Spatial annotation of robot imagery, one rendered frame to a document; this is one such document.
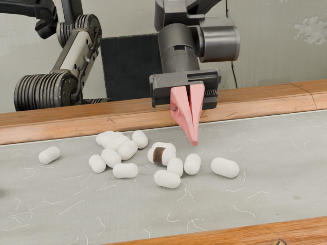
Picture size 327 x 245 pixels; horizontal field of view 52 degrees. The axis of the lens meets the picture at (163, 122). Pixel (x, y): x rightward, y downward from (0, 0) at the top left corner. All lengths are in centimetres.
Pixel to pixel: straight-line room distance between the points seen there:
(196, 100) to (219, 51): 12
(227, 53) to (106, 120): 23
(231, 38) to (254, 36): 198
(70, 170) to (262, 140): 26
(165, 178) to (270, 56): 226
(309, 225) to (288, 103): 35
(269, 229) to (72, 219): 19
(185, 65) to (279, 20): 210
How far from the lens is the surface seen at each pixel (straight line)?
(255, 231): 27
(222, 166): 38
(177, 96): 45
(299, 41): 263
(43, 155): 48
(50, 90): 83
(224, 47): 54
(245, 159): 43
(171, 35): 54
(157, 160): 42
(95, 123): 57
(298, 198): 36
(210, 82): 50
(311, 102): 63
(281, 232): 27
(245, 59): 254
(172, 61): 50
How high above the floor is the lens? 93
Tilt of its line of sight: 19 degrees down
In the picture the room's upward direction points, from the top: 5 degrees counter-clockwise
